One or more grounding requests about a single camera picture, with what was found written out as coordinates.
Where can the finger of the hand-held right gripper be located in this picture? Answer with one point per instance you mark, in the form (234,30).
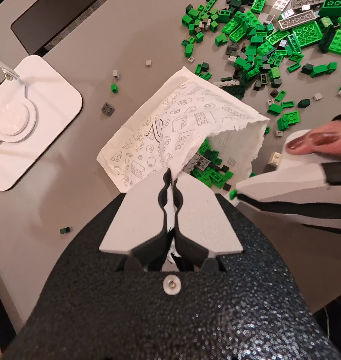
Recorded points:
(313,220)
(296,177)

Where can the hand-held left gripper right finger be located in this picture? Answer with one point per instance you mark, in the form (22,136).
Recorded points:
(207,222)

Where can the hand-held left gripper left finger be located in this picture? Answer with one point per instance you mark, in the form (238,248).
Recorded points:
(131,219)

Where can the heap of mixed toy bricks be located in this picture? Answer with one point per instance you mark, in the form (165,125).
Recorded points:
(212,174)

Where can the white printed paper bag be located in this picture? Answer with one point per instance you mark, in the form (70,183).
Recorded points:
(125,152)

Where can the pile of green toy bricks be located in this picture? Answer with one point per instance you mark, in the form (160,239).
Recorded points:
(305,33)

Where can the person's right hand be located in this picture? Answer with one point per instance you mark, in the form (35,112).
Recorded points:
(325,142)

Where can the small white brick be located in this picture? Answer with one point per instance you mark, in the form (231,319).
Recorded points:
(275,159)

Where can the small dark green brick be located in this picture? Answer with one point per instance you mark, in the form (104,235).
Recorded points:
(65,230)

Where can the dark grey square plate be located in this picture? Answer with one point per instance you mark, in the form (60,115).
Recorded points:
(108,109)

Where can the person's dark trousers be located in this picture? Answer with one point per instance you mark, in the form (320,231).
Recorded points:
(339,332)

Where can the small light grey brick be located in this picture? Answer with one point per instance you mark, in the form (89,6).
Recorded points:
(116,74)

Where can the white monitor stand base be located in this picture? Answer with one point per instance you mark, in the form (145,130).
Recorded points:
(52,92)

